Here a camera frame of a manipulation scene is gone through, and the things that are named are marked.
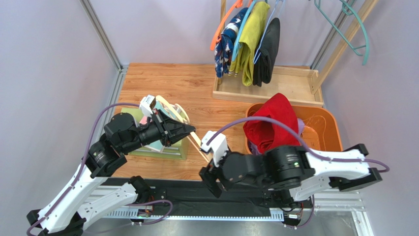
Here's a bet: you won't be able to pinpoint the light blue hanger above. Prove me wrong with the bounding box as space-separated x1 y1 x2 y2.
232 0 256 61

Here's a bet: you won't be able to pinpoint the blue patterned trousers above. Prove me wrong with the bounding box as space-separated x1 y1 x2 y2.
214 7 248 78

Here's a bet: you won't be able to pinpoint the teal hanger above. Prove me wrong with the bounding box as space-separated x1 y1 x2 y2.
313 0 370 66

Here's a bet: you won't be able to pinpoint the black trousers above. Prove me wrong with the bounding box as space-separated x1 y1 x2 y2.
252 18 281 87

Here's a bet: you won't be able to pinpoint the yellow-green trousers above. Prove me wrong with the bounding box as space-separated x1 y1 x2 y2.
229 0 270 87

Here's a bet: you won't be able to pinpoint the green box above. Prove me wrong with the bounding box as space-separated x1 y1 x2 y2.
121 107 189 160

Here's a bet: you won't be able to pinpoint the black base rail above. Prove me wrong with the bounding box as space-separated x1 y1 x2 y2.
65 178 360 227

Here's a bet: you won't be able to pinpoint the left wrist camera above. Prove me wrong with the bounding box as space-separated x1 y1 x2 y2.
139 94 156 117

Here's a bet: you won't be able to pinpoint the wooden clothes rack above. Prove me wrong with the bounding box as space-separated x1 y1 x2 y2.
212 0 378 107

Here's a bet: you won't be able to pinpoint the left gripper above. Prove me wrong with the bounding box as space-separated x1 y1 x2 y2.
123 108 197 153

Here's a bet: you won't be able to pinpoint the teal book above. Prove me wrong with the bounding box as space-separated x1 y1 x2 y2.
144 101 172 153

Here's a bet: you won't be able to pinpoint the orange plastic basket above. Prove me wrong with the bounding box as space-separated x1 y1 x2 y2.
245 103 343 154

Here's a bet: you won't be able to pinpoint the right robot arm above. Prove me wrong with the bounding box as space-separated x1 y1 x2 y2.
199 144 383 205

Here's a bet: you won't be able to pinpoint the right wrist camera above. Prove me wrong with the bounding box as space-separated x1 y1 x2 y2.
200 131 229 167

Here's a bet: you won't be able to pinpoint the aluminium frame post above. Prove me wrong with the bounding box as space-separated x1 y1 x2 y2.
80 0 123 72

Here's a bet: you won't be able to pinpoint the blue wire hanger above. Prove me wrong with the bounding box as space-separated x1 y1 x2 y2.
253 0 286 64

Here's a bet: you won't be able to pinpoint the beige hanger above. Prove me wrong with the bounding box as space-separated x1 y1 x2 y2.
155 95 210 163

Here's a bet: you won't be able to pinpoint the purple trousers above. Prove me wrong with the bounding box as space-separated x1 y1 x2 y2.
247 118 305 155

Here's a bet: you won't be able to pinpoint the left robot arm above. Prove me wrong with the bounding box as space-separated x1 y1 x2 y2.
27 110 196 236

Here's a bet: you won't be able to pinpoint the red trousers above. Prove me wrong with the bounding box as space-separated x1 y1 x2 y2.
243 93 299 153

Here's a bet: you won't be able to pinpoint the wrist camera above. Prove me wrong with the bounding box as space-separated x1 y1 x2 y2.
200 131 229 167
139 94 156 117

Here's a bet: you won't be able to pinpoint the orange hanger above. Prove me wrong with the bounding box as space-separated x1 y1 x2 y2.
210 0 243 51

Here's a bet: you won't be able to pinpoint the pink cube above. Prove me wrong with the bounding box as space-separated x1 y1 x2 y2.
138 116 151 126

